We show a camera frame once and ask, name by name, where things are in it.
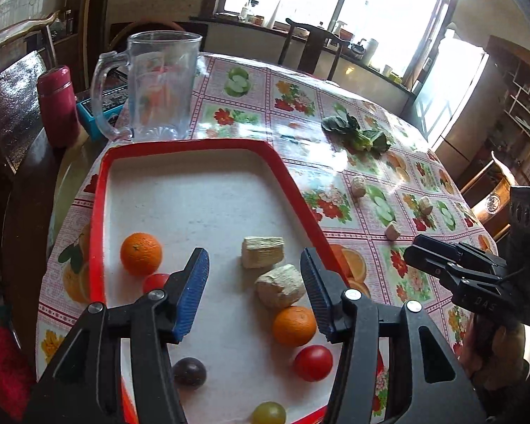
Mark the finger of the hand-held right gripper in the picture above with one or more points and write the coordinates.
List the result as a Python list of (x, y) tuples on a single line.
[(459, 251), (428, 261)]

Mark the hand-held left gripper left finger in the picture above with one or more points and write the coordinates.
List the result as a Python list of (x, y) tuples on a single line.
[(192, 291)]

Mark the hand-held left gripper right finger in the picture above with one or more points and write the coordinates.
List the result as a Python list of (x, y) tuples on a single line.
[(318, 291)]

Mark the red tomato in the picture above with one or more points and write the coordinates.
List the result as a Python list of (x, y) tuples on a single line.
[(154, 281), (313, 363)]

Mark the lumpy beige fibrous chunk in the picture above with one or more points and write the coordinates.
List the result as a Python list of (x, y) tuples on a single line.
[(279, 287)]

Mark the orange mandarin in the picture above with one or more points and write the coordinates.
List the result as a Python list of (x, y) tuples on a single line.
[(141, 254), (294, 327)]

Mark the blocky beige fibrous chunk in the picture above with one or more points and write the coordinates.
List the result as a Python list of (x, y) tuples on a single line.
[(263, 251)]

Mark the dark purple plum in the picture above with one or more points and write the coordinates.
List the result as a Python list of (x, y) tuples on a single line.
[(189, 372)]

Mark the red rimmed white tray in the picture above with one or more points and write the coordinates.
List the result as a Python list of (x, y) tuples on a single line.
[(203, 194)]

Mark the green grape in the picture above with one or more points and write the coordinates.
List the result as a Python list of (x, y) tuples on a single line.
[(269, 413)]

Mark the person's right hand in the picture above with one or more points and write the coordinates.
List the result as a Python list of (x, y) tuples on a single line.
[(503, 353)]

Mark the small beige fibrous chunk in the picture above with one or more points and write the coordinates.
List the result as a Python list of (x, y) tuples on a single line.
[(358, 186), (425, 206), (393, 231)]

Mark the brown wooden chair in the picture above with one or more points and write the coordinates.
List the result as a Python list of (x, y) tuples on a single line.
[(490, 198)]

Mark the green leafy vegetable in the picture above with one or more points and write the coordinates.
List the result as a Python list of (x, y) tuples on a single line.
[(362, 139)]

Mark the fruit print tablecloth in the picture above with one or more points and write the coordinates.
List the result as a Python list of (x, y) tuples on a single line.
[(300, 141)]

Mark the small white cup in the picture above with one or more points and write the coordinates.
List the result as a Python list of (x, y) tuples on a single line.
[(387, 69)]

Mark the red fuzzy cloth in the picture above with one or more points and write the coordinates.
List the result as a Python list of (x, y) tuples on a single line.
[(4, 362)]

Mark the blue box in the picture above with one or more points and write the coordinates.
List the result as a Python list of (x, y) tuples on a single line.
[(88, 115)]

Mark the clear plastic pitcher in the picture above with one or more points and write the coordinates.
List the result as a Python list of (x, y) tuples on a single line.
[(159, 88)]

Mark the dark kettle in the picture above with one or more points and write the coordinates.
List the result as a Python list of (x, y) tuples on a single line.
[(357, 51)]

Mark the red thermos bottle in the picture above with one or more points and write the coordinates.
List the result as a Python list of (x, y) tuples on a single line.
[(57, 106)]

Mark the dark wooden chair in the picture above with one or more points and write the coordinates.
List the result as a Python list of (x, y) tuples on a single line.
[(311, 48)]

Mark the white spray bottle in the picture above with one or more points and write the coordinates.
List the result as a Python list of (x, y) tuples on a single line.
[(339, 31)]

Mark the white cone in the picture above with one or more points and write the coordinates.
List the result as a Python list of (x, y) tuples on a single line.
[(274, 15)]

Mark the small glass bottle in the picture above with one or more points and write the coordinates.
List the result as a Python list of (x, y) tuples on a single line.
[(247, 12)]

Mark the wooden wall shelf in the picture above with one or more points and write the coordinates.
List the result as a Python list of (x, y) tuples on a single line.
[(525, 97)]

